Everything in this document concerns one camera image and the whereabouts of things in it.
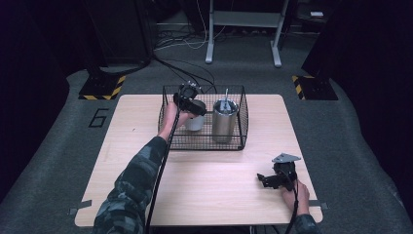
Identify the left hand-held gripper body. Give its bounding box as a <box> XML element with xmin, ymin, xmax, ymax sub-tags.
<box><xmin>173</xmin><ymin>81</ymin><xmax>203</xmax><ymax>109</ymax></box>

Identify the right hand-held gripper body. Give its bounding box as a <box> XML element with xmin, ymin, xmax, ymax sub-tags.
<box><xmin>271</xmin><ymin>152</ymin><xmax>302</xmax><ymax>192</ymax></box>

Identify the silver metal mug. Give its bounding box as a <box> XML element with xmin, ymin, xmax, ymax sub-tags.
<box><xmin>184</xmin><ymin>113</ymin><xmax>207</xmax><ymax>133</ymax></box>

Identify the steel tumbler with lid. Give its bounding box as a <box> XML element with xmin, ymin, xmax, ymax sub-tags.
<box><xmin>211</xmin><ymin>98</ymin><xmax>241</xmax><ymax>144</ymax></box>

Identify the black wire basket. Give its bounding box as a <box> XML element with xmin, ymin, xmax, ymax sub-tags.
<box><xmin>158</xmin><ymin>85</ymin><xmax>249</xmax><ymax>152</ymax></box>

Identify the person's left hand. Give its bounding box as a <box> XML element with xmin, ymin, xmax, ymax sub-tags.
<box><xmin>157</xmin><ymin>101</ymin><xmax>197</xmax><ymax>141</ymax></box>

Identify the person's right hand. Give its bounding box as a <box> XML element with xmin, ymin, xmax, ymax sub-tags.
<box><xmin>280</xmin><ymin>179</ymin><xmax>312</xmax><ymax>217</ymax></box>

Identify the grey tape strip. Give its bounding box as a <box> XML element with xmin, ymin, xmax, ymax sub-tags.
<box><xmin>308</xmin><ymin>200</ymin><xmax>329</xmax><ymax>211</ymax></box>
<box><xmin>68</xmin><ymin>199</ymin><xmax>94</xmax><ymax>216</ymax></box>

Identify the black cabinet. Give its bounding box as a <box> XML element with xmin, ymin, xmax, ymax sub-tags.
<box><xmin>83</xmin><ymin>0</ymin><xmax>154</xmax><ymax>66</ymax></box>

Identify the black tape number marking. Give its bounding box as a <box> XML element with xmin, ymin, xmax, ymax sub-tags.
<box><xmin>88</xmin><ymin>108</ymin><xmax>110</xmax><ymax>129</ymax></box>

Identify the dark curtain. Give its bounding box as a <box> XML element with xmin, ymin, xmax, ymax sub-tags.
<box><xmin>301</xmin><ymin>0</ymin><xmax>413</xmax><ymax>213</ymax></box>
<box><xmin>0</xmin><ymin>0</ymin><xmax>89</xmax><ymax>203</ymax></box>

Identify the black floor cable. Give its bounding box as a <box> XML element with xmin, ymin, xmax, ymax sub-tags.
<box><xmin>151</xmin><ymin>53</ymin><xmax>218</xmax><ymax>95</ymax></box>

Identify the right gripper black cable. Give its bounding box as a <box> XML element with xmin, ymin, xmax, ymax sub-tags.
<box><xmin>284</xmin><ymin>170</ymin><xmax>300</xmax><ymax>234</ymax></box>

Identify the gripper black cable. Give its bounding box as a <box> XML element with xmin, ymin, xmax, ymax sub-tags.
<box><xmin>284</xmin><ymin>170</ymin><xmax>300</xmax><ymax>234</ymax></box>
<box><xmin>144</xmin><ymin>96</ymin><xmax>183</xmax><ymax>234</ymax></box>

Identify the white floor cable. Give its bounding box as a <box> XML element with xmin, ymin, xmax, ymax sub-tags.
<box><xmin>155</xmin><ymin>0</ymin><xmax>228</xmax><ymax>52</ymax></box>

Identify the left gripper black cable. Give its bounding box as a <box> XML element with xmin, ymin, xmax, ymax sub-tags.
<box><xmin>144</xmin><ymin>96</ymin><xmax>183</xmax><ymax>234</ymax></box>

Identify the black yellow striped base plate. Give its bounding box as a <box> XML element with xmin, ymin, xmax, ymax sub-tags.
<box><xmin>291</xmin><ymin>74</ymin><xmax>339</xmax><ymax>101</ymax></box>
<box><xmin>78</xmin><ymin>74</ymin><xmax>127</xmax><ymax>101</ymax></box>

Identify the white metal desk frame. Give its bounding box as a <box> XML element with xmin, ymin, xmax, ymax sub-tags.
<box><xmin>205</xmin><ymin>0</ymin><xmax>290</xmax><ymax>68</ymax></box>

